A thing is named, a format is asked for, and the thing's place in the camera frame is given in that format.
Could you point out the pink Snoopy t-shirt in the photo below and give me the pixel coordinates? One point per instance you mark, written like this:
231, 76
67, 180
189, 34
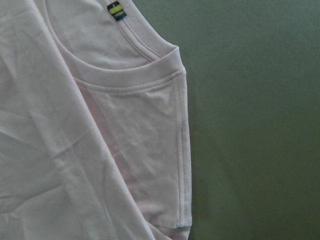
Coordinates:
94, 132

